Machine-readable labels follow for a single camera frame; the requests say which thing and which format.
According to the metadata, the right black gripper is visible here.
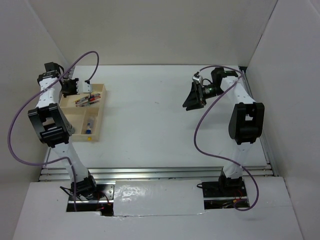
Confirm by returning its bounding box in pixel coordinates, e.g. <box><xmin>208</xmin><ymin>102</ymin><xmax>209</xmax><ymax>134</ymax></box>
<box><xmin>183</xmin><ymin>81</ymin><xmax>226</xmax><ymax>111</ymax></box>

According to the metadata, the red pen with clear barrel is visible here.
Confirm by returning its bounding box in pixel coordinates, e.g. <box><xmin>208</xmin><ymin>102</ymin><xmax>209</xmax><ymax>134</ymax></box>
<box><xmin>75</xmin><ymin>98</ymin><xmax>90</xmax><ymax>107</ymax></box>

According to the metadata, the red pen with clip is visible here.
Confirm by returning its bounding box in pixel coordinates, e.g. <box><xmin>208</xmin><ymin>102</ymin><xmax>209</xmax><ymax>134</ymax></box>
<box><xmin>89</xmin><ymin>96</ymin><xmax>101</xmax><ymax>104</ymax></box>

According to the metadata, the blue cap glue bottle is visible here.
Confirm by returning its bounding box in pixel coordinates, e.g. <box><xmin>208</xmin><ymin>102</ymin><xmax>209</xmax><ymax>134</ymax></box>
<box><xmin>85</xmin><ymin>115</ymin><xmax>96</xmax><ymax>135</ymax></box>

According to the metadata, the blue white tape roll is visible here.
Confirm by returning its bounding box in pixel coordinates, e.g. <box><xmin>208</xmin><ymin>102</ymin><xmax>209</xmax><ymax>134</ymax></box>
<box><xmin>66</xmin><ymin>123</ymin><xmax>75</xmax><ymax>136</ymax></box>

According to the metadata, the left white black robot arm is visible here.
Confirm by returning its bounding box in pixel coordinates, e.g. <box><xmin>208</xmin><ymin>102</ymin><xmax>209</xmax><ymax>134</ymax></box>
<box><xmin>28</xmin><ymin>62</ymin><xmax>99</xmax><ymax>200</ymax></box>

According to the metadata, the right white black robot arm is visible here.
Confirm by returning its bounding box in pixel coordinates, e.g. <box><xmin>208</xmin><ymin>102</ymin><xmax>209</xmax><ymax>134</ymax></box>
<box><xmin>182</xmin><ymin>67</ymin><xmax>265</xmax><ymax>196</ymax></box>

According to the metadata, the cream compartment organizer tray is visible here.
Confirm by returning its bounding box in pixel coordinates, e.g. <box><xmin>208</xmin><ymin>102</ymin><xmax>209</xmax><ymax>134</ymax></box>
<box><xmin>59</xmin><ymin>84</ymin><xmax>107</xmax><ymax>142</ymax></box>

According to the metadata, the white foil cover sheet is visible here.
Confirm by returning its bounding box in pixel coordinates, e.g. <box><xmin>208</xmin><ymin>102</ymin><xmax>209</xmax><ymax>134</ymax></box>
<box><xmin>113</xmin><ymin>180</ymin><xmax>205</xmax><ymax>217</ymax></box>

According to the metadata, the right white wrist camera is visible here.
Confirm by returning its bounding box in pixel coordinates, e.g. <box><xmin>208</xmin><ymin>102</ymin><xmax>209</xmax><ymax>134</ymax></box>
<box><xmin>192</xmin><ymin>71</ymin><xmax>203</xmax><ymax>84</ymax></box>

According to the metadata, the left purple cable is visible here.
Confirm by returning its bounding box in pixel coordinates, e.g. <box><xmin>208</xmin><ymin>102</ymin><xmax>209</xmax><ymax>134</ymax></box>
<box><xmin>7</xmin><ymin>51</ymin><xmax>100</xmax><ymax>211</ymax></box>

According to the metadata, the purple cable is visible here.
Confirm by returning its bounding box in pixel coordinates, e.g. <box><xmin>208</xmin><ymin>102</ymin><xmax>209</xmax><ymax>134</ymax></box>
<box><xmin>7</xmin><ymin>51</ymin><xmax>100</xmax><ymax>211</ymax></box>
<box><xmin>194</xmin><ymin>65</ymin><xmax>260</xmax><ymax>212</ymax></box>

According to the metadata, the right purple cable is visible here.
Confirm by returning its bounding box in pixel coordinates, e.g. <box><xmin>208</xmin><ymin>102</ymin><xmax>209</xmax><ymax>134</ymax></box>
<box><xmin>194</xmin><ymin>65</ymin><xmax>260</xmax><ymax>212</ymax></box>

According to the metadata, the aluminium front rail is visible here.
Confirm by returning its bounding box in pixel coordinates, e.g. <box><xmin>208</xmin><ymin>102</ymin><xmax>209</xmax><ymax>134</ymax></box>
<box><xmin>38</xmin><ymin>165</ymin><xmax>273</xmax><ymax>182</ymax></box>

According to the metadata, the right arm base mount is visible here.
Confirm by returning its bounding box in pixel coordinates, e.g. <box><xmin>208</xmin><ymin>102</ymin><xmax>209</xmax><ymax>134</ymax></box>
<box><xmin>196</xmin><ymin>175</ymin><xmax>250</xmax><ymax>210</ymax></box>

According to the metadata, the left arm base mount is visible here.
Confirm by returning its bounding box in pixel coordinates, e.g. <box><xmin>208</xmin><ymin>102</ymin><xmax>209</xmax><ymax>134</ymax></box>
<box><xmin>59</xmin><ymin>183</ymin><xmax>115</xmax><ymax>217</ymax></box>

